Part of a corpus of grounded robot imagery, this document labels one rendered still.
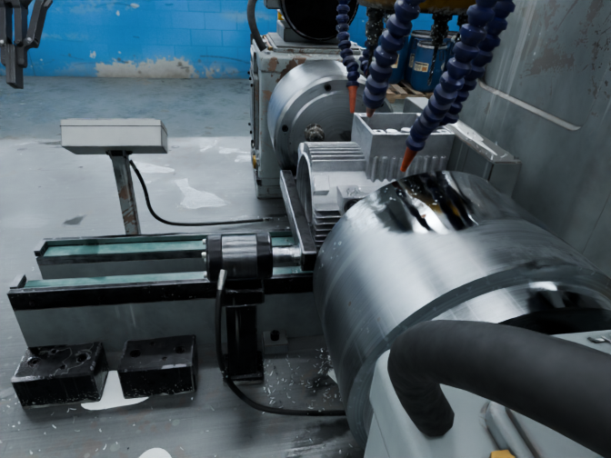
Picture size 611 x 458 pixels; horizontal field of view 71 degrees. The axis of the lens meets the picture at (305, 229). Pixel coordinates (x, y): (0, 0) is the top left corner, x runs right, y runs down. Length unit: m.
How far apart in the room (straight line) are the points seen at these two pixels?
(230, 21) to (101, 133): 5.33
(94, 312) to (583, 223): 0.68
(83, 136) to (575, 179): 0.77
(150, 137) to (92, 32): 5.49
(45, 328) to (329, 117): 0.59
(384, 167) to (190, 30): 5.61
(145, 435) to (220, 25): 5.73
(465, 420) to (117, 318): 0.57
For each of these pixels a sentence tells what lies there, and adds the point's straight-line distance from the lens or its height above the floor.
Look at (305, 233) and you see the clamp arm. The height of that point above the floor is 1.03.
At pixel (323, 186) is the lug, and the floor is 1.08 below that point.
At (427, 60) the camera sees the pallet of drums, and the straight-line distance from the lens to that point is 5.54.
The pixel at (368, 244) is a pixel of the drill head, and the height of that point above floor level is 1.12.
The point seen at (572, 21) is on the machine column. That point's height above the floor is 1.29.
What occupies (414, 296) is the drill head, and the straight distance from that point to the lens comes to 0.32.
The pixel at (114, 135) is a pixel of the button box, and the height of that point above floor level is 1.06.
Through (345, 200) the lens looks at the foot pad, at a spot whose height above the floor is 1.07.
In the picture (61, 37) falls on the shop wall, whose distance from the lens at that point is 6.41.
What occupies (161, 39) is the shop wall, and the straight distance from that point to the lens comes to 6.19.
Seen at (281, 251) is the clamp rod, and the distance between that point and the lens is 0.55.
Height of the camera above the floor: 1.33
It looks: 31 degrees down
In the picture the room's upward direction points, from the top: 4 degrees clockwise
